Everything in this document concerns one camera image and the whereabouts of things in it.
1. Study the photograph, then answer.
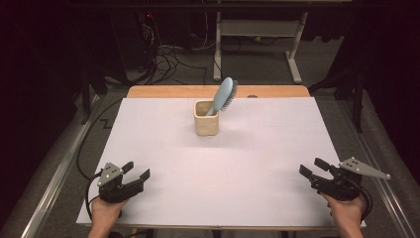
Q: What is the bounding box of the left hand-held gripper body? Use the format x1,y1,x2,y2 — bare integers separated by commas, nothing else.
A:
96,162,146,204

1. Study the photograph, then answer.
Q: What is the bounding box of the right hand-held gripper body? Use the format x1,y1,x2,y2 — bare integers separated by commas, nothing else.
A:
310,157,391,202

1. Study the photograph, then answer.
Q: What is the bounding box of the beige square cup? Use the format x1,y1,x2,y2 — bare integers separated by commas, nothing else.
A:
193,99,220,137

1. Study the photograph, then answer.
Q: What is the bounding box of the light blue hairbrush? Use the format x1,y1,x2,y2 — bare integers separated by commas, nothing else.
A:
206,76,239,117

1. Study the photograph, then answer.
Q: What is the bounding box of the person's right hand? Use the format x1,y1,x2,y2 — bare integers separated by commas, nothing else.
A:
321,193,366,226

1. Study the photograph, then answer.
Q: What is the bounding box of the person's left hand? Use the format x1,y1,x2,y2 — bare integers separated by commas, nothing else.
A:
90,197,128,229

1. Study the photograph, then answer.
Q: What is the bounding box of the black tripod stand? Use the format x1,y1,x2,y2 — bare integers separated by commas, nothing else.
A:
79,62,110,126
308,65,367,134

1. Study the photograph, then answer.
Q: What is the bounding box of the white paper sheet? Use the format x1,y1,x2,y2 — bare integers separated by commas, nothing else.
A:
76,96,367,229

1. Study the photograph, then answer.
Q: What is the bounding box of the wooden table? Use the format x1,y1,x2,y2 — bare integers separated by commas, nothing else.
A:
83,84,358,232

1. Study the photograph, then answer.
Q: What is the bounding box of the left hand-held gripper cable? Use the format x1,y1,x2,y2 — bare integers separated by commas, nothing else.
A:
84,171,104,221

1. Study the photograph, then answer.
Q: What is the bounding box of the hand-held gripper cable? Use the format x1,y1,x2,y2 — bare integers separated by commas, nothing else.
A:
357,185,374,223
84,171,104,221

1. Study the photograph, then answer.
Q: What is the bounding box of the right hand-held gripper cable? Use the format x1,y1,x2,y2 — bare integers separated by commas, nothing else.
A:
357,185,374,223

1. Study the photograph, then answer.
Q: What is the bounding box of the black floor cable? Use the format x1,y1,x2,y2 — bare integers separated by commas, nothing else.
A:
76,97,124,182

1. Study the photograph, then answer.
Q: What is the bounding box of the aluminium floor rail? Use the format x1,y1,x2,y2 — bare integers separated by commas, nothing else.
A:
340,98,420,238
19,93,101,238

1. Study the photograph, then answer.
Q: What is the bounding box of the tangle of floor cables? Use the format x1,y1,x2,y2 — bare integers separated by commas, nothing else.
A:
140,13,210,85

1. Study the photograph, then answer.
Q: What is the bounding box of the white metal stand frame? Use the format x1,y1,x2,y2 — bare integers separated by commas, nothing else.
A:
212,11,310,84

